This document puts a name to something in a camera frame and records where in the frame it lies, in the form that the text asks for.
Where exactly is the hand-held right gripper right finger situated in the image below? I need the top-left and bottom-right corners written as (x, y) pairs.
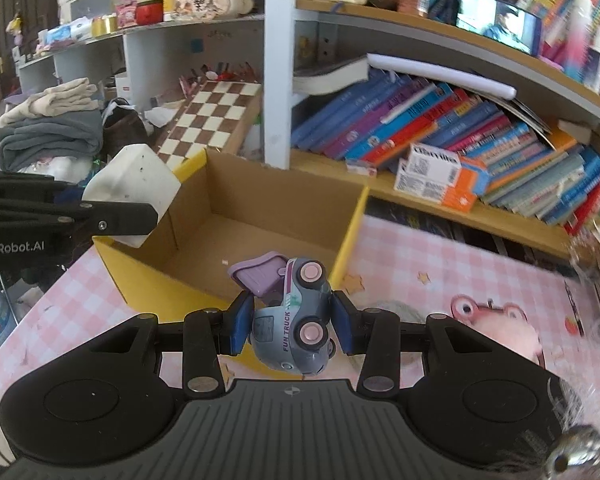
top-left (330, 290), bottom-right (546, 396)

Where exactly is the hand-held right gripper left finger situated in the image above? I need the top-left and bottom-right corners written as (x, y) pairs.
top-left (87, 290), bottom-right (256, 396)

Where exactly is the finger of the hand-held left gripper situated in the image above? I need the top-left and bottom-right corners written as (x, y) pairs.
top-left (0, 199), bottom-right (159, 239)
top-left (0, 169), bottom-right (88, 202)

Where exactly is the white foam block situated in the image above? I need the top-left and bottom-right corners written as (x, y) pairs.
top-left (82, 143), bottom-right (182, 250)

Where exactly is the yellow cardboard box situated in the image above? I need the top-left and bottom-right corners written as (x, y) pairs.
top-left (92, 147), bottom-right (371, 323)

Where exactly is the grey folded cloth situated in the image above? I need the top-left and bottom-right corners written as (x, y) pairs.
top-left (0, 110), bottom-right (104, 172)

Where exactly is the pink checkered desk mat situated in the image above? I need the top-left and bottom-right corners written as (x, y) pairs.
top-left (0, 215), bottom-right (600, 441)

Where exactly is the cream folded cloth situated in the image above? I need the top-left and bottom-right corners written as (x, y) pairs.
top-left (0, 78), bottom-right (101, 128)

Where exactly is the dark brown bag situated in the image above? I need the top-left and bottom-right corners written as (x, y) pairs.
top-left (102, 102), bottom-right (149, 155)

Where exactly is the brown white chessboard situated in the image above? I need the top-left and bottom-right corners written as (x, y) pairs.
top-left (155, 80), bottom-right (263, 166)

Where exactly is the white orange toothpaste box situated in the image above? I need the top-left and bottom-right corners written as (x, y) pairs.
top-left (394, 159), bottom-right (481, 212)
top-left (407, 142), bottom-right (492, 196)

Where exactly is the blue white tissue pack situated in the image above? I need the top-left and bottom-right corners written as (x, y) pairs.
top-left (45, 17), bottom-right (96, 46)

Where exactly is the white shelf unit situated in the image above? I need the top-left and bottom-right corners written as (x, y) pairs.
top-left (17, 12), bottom-right (266, 111)

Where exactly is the dark wooden door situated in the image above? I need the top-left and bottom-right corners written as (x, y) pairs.
top-left (0, 0), bottom-right (61, 91)

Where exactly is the pink small box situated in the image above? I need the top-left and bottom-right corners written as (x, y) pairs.
top-left (114, 0), bottom-right (141, 28)

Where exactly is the red round pot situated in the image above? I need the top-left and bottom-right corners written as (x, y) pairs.
top-left (135, 0), bottom-right (164, 26)

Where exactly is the row of thin picture books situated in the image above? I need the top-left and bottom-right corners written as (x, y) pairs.
top-left (290, 72), bottom-right (600, 233)

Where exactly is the wooden desk bookshelf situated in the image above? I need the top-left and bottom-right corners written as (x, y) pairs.
top-left (262, 0), bottom-right (600, 271)

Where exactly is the silver metal bell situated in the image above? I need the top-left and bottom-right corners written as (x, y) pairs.
top-left (545, 425), bottom-right (600, 480)

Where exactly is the white bar lamp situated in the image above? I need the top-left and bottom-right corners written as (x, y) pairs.
top-left (367, 52), bottom-right (518, 101)

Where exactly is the tablet screen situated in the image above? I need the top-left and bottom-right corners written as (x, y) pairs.
top-left (455, 0), bottom-right (543, 56)

